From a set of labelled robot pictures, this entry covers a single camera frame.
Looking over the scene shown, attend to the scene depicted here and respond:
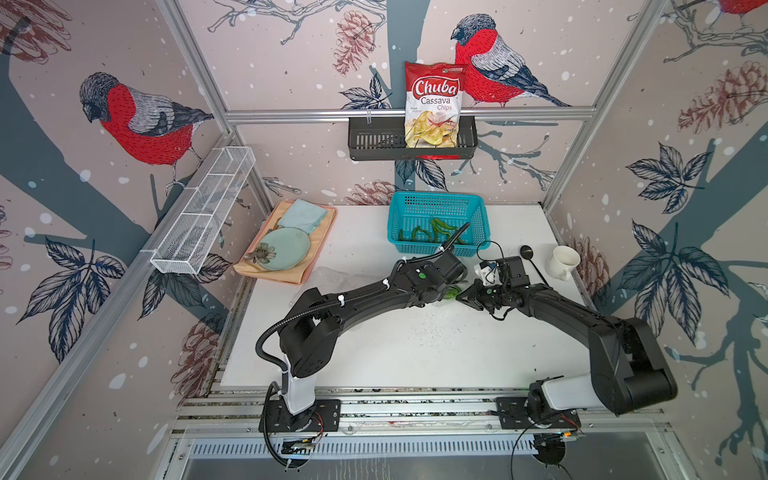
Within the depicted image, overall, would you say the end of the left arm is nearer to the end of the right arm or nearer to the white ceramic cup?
the end of the right arm

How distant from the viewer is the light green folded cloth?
116cm

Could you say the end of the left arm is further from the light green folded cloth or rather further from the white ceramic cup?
the light green folded cloth

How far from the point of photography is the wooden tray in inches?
40.5

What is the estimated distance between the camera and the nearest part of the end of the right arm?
0.70 m

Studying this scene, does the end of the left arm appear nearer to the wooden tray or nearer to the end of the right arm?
the end of the right arm

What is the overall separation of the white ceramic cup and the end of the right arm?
0.97 feet

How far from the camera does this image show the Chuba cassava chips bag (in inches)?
33.5

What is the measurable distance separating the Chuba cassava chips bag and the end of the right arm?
0.40 m

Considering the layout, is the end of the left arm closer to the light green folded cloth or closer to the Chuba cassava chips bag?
the Chuba cassava chips bag

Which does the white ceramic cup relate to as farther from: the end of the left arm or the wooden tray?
the wooden tray

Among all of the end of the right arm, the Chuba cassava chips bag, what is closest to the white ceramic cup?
the end of the right arm

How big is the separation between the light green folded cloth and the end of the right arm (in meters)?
0.68
